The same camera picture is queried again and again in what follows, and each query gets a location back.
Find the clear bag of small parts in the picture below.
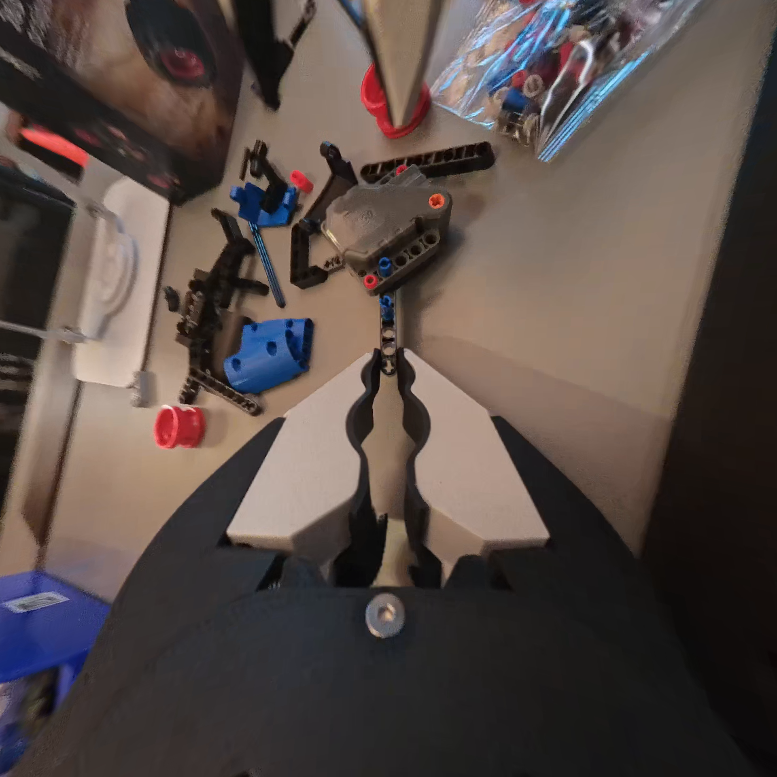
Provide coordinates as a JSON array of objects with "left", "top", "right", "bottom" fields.
[{"left": 428, "top": 0, "right": 705, "bottom": 164}]

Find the blue plastic bin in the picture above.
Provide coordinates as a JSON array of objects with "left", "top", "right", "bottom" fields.
[{"left": 0, "top": 569, "right": 112, "bottom": 755}]

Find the crinkled clear bag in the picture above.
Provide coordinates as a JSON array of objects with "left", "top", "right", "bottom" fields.
[{"left": 0, "top": 668, "right": 63, "bottom": 755}]

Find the black crank connector piece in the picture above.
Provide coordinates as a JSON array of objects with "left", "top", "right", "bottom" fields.
[{"left": 241, "top": 139, "right": 290, "bottom": 211}]

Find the printed toy set box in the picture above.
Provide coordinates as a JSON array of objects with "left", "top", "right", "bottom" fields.
[{"left": 0, "top": 0, "right": 245, "bottom": 205}]

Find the blue curved toy panel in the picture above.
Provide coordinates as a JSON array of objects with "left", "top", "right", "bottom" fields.
[
  {"left": 223, "top": 339, "right": 306, "bottom": 395},
  {"left": 242, "top": 317, "right": 316, "bottom": 372}
]

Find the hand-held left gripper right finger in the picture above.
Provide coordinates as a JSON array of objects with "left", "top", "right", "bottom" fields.
[{"left": 399, "top": 350, "right": 551, "bottom": 586}]

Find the black curved toy shell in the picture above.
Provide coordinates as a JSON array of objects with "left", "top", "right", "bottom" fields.
[{"left": 212, "top": 316, "right": 253, "bottom": 366}]

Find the black L-shaped beam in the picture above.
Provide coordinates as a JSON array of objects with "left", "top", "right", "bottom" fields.
[{"left": 288, "top": 219, "right": 332, "bottom": 291}]

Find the dark perforated panel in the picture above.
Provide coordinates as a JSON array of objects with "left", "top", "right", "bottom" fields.
[{"left": 643, "top": 0, "right": 777, "bottom": 777}]

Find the red wheel hub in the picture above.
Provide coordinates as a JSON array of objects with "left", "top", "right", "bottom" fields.
[
  {"left": 152, "top": 403, "right": 206, "bottom": 450},
  {"left": 359, "top": 63, "right": 433, "bottom": 140}
]

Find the grey desk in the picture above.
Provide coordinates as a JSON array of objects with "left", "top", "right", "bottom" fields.
[{"left": 0, "top": 0, "right": 762, "bottom": 608}]

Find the black beam frame assembly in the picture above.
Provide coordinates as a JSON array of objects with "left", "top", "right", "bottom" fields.
[{"left": 175, "top": 208, "right": 271, "bottom": 417}]

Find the black rectangular panel piece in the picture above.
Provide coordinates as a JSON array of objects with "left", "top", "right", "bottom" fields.
[{"left": 301, "top": 141, "right": 359, "bottom": 226}]

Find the grey toy motor block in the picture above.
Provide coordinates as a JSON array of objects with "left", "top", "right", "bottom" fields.
[{"left": 321, "top": 164, "right": 455, "bottom": 297}]

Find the straight black beam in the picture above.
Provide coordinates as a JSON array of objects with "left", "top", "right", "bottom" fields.
[{"left": 359, "top": 141, "right": 496, "bottom": 185}]

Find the black bent beam blue pin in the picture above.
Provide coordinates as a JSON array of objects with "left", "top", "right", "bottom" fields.
[{"left": 377, "top": 291, "right": 402, "bottom": 378}]

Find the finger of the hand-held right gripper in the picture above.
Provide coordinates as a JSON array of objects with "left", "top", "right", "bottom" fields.
[{"left": 361, "top": 0, "right": 450, "bottom": 126}]

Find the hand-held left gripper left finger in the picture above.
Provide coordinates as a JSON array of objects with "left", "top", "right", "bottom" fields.
[{"left": 225, "top": 350, "right": 389, "bottom": 586}]

